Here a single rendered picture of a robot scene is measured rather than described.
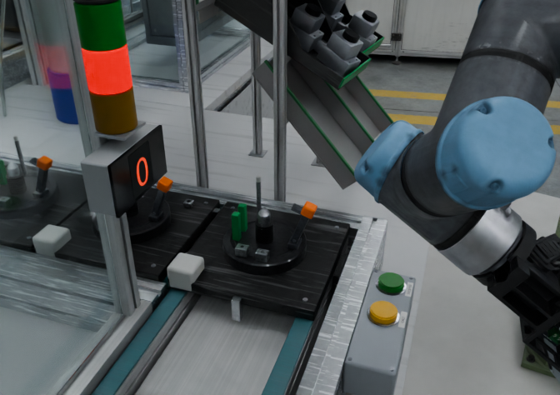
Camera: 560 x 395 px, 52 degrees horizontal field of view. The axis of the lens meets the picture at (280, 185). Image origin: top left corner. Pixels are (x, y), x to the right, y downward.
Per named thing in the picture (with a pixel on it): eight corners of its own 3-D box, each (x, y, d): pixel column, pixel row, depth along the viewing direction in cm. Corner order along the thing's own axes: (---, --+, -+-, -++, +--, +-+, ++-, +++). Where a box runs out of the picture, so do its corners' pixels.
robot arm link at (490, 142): (497, 31, 41) (430, 83, 51) (445, 171, 38) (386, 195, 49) (592, 80, 41) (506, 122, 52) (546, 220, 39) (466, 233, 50)
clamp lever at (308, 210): (302, 239, 94) (318, 205, 90) (298, 246, 93) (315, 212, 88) (282, 229, 95) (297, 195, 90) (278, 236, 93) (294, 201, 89)
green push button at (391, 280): (404, 284, 91) (406, 274, 90) (401, 300, 88) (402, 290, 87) (379, 278, 93) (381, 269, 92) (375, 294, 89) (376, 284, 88)
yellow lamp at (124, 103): (145, 121, 71) (140, 82, 68) (123, 137, 67) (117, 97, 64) (110, 115, 72) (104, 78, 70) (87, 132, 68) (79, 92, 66)
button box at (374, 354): (412, 304, 95) (416, 275, 92) (392, 406, 78) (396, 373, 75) (369, 296, 97) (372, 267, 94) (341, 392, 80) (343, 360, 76)
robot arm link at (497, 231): (437, 227, 60) (495, 173, 56) (470, 254, 60) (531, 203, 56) (432, 263, 53) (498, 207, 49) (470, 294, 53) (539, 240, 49)
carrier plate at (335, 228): (349, 232, 104) (350, 222, 103) (314, 322, 84) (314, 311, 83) (227, 209, 111) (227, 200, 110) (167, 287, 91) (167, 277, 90)
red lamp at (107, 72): (140, 82, 68) (135, 42, 66) (117, 97, 64) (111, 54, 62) (104, 77, 70) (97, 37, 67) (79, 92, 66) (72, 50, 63)
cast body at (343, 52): (354, 73, 106) (372, 42, 101) (341, 78, 103) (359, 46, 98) (322, 47, 108) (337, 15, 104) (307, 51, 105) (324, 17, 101)
